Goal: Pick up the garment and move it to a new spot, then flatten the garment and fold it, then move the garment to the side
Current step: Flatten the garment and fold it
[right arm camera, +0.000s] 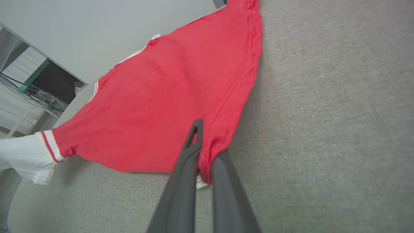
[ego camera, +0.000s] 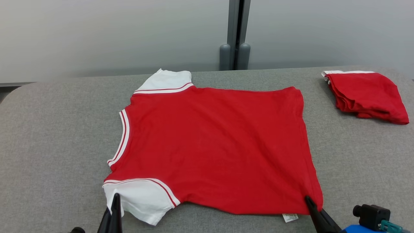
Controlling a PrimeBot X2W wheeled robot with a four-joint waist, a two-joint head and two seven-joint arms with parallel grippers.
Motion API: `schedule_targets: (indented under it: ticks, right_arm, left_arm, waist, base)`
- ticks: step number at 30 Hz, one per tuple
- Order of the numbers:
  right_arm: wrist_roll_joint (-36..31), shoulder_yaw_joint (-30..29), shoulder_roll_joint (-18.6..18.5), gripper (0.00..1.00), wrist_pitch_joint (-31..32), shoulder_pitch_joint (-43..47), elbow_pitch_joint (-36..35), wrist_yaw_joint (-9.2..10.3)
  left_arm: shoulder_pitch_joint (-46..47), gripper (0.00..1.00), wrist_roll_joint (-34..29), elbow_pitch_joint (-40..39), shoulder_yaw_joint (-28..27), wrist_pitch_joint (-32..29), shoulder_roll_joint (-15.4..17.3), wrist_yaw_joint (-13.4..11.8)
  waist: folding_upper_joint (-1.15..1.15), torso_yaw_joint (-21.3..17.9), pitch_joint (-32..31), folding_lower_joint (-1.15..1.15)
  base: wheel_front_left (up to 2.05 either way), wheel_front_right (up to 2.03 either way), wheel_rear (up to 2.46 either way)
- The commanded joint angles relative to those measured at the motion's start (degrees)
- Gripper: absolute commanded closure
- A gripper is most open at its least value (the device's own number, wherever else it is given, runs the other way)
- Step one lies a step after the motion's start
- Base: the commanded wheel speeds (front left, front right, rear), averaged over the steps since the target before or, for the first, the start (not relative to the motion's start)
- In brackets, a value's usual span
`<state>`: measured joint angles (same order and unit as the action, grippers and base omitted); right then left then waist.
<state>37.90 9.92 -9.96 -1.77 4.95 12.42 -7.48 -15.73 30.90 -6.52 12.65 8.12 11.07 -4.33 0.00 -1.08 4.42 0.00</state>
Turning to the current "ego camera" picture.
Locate red shorts with white band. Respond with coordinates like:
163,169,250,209
321,70,410,125

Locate grey metal partition post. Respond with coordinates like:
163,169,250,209
219,0,251,71

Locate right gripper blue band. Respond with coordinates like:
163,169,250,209
305,195,373,233

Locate red jersey with white sleeves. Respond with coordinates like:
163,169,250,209
102,68,324,226

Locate right cable with teal connector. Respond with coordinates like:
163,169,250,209
379,219,411,233

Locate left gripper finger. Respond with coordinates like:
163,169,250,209
110,193,124,233
97,209,112,233

